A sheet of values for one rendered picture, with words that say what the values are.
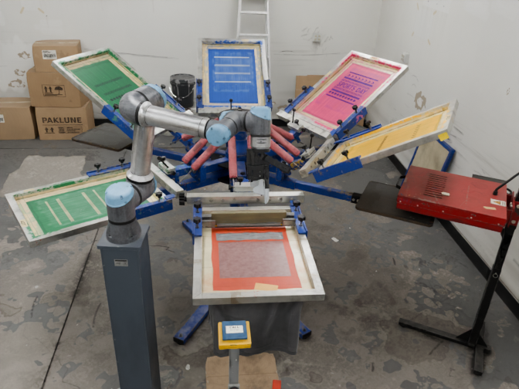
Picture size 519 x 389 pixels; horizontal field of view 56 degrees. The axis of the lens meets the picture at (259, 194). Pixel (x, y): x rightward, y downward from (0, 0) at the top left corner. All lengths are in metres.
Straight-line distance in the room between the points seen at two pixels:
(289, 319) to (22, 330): 1.96
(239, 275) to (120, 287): 0.54
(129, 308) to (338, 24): 5.08
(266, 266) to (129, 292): 0.65
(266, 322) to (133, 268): 0.69
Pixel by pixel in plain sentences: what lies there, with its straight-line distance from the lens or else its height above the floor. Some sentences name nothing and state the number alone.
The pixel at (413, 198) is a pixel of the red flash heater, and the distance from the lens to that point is 2.87.
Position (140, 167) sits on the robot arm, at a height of 1.49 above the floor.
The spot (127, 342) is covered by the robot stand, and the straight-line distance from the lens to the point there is 2.52.
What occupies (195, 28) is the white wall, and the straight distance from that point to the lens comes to 6.46.
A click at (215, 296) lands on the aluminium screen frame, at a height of 0.99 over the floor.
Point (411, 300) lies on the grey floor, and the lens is 3.90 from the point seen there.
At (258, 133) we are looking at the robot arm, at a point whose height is 1.74.
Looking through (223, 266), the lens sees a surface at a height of 0.96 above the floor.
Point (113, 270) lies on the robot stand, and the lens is 2.24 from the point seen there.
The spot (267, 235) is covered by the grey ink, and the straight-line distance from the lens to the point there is 2.61.
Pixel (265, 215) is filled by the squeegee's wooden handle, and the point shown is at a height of 1.04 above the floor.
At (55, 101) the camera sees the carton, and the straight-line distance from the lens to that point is 6.45.
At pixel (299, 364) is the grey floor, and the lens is 3.26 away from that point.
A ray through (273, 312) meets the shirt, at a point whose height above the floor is 0.80.
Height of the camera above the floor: 2.39
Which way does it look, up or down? 28 degrees down
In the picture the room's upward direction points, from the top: 2 degrees clockwise
